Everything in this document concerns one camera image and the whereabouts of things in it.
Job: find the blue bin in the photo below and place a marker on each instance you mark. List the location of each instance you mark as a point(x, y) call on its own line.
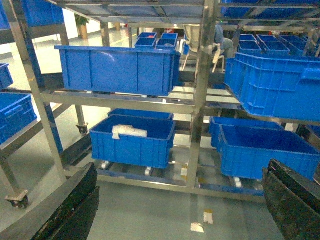
point(245, 151)
point(16, 112)

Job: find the white plastic bag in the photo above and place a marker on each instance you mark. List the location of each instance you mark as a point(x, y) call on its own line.
point(127, 130)

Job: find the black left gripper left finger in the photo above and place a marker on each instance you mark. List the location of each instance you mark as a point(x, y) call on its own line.
point(67, 214)

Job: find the steel shelf rack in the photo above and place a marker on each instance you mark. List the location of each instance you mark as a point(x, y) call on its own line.
point(146, 13)

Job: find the blue bin lower right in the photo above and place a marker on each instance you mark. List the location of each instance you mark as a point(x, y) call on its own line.
point(245, 151)

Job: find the blue bin shelf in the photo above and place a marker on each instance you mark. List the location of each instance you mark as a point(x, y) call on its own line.
point(152, 150)
point(139, 71)

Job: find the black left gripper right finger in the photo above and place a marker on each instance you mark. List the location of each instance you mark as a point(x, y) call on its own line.
point(293, 201)

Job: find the white office chair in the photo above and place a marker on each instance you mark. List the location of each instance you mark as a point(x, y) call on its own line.
point(192, 33)

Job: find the blue bin far left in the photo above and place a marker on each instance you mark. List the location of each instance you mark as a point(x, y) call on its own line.
point(16, 112)

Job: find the blue bin lower shelf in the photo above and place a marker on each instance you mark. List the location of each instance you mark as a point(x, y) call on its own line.
point(152, 150)

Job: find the large blue crate on shelf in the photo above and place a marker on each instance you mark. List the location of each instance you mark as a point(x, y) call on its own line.
point(276, 86)

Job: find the seated person in blue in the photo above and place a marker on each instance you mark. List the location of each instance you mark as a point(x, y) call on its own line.
point(226, 44)

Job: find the blue bin upper shelf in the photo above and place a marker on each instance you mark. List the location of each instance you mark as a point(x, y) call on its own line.
point(139, 71)

